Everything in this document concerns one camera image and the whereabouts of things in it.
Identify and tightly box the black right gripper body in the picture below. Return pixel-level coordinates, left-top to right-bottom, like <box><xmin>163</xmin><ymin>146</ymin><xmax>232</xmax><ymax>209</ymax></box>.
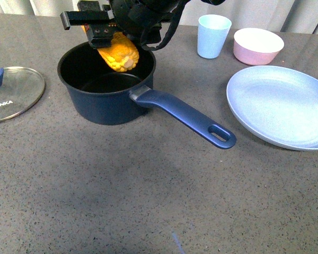
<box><xmin>60</xmin><ymin>1</ymin><xmax>184</xmax><ymax>49</ymax></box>

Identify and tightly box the yellow corn cob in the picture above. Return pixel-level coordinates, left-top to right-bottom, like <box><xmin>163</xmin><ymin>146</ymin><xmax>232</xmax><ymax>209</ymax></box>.
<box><xmin>96</xmin><ymin>32</ymin><xmax>140</xmax><ymax>72</ymax></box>

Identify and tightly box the light blue cup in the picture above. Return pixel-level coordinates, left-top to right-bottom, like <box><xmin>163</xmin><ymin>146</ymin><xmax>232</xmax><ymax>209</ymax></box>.
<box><xmin>197</xmin><ymin>14</ymin><xmax>232</xmax><ymax>59</ymax></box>

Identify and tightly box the dark blue saucepan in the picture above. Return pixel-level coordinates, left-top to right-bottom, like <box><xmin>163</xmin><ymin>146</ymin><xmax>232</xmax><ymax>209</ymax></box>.
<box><xmin>57</xmin><ymin>42</ymin><xmax>236</xmax><ymax>149</ymax></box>

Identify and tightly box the pink bowl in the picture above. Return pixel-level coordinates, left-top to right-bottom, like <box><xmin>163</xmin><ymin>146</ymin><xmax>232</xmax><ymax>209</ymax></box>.
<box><xmin>233</xmin><ymin>28</ymin><xmax>285</xmax><ymax>66</ymax></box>

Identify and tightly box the white curtain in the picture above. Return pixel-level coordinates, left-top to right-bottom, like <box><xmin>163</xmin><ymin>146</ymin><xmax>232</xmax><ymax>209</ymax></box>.
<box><xmin>0</xmin><ymin>0</ymin><xmax>318</xmax><ymax>34</ymax></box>

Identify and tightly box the light blue plate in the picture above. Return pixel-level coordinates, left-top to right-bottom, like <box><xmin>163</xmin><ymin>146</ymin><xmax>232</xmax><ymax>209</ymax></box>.
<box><xmin>226</xmin><ymin>66</ymin><xmax>318</xmax><ymax>151</ymax></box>

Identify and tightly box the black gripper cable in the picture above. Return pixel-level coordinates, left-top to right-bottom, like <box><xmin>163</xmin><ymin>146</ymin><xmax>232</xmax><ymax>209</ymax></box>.
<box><xmin>140</xmin><ymin>0</ymin><xmax>189</xmax><ymax>51</ymax></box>

